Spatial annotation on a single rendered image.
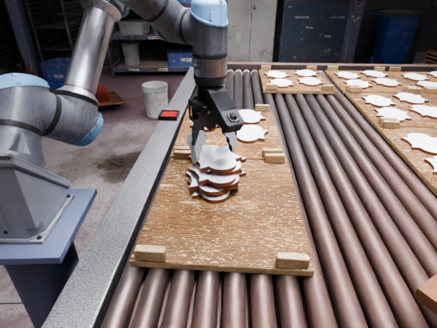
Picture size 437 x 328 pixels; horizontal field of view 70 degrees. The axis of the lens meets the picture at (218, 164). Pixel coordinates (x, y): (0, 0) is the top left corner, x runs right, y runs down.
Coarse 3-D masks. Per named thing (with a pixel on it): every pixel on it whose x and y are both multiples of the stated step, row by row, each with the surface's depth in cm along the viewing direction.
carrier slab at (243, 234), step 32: (256, 160) 94; (160, 192) 80; (192, 192) 80; (256, 192) 80; (288, 192) 80; (160, 224) 69; (192, 224) 69; (224, 224) 69; (256, 224) 69; (288, 224) 69; (192, 256) 61; (224, 256) 61; (256, 256) 61
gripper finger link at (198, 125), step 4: (200, 116) 72; (196, 120) 72; (200, 120) 72; (196, 124) 72; (200, 124) 72; (192, 128) 73; (196, 128) 72; (200, 128) 73; (192, 132) 73; (196, 132) 73; (192, 136) 73; (196, 136) 73; (192, 140) 74; (192, 144) 74
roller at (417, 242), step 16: (320, 96) 150; (336, 128) 121; (352, 144) 106; (368, 160) 97; (368, 176) 91; (384, 192) 83; (400, 208) 76; (400, 224) 73; (416, 240) 68; (416, 256) 66; (432, 256) 63; (432, 272) 61
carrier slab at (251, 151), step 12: (180, 132) 111; (216, 132) 111; (276, 132) 111; (180, 144) 102; (204, 144) 102; (216, 144) 102; (228, 144) 102; (240, 144) 102; (252, 144) 102; (264, 144) 102; (276, 144) 102; (252, 156) 96
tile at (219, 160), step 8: (208, 152) 81; (216, 152) 81; (224, 152) 81; (232, 152) 81; (200, 160) 77; (208, 160) 77; (216, 160) 77; (224, 160) 77; (232, 160) 77; (240, 160) 79; (200, 168) 74; (208, 168) 75; (216, 168) 74; (224, 168) 74; (232, 168) 75
